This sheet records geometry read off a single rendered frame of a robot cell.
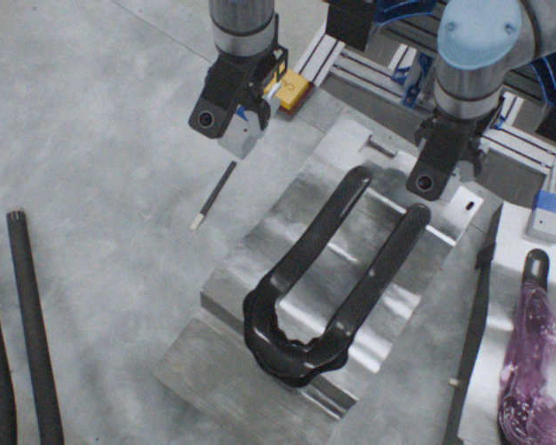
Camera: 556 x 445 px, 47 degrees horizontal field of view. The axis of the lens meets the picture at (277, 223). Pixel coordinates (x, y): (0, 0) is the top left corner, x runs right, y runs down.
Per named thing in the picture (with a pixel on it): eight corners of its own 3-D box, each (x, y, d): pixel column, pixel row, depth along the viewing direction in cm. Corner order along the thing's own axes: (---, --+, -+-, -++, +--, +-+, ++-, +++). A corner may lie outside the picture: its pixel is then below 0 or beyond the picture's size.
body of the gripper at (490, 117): (501, 119, 88) (516, 72, 76) (469, 170, 86) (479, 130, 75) (451, 95, 90) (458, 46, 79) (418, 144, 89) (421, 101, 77)
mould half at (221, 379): (336, 139, 113) (346, 98, 100) (466, 220, 108) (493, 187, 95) (156, 378, 98) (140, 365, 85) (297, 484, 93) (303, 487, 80)
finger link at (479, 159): (491, 173, 89) (484, 139, 82) (484, 182, 89) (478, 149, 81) (460, 161, 92) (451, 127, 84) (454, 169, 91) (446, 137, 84)
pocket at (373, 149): (368, 141, 107) (371, 131, 103) (395, 158, 106) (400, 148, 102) (354, 162, 105) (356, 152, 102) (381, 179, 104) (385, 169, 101)
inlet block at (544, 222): (533, 169, 108) (546, 154, 103) (563, 177, 108) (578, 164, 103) (520, 239, 104) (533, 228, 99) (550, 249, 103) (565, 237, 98)
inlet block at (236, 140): (266, 85, 104) (266, 65, 99) (291, 101, 103) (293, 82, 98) (216, 144, 100) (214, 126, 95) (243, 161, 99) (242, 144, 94)
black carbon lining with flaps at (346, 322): (351, 165, 103) (360, 138, 94) (439, 220, 100) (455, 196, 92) (221, 343, 93) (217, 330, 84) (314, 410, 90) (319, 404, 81)
